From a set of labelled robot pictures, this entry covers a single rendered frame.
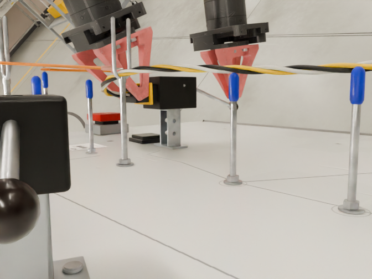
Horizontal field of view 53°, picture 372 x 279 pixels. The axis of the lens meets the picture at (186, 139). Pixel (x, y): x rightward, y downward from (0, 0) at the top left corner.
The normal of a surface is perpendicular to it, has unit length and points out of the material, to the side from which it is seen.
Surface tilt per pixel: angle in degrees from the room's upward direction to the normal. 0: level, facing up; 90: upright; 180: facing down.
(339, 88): 0
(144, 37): 105
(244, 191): 50
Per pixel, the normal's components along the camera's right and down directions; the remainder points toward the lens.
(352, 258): 0.00, -0.99
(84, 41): -0.74, 0.49
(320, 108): -0.58, -0.57
